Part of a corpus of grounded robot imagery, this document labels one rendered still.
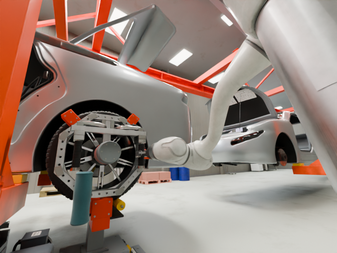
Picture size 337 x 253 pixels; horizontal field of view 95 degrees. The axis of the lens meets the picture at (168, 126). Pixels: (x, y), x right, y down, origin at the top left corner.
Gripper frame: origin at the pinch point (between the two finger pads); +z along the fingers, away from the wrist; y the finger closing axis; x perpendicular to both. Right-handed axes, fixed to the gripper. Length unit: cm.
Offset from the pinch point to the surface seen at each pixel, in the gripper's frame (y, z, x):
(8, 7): -66, -11, 61
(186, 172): 443, 535, -47
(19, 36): -60, -11, 48
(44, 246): -43, 12, -42
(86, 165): -26, 51, -6
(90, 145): -25, 51, 10
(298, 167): 344, 45, -19
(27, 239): -51, 20, -40
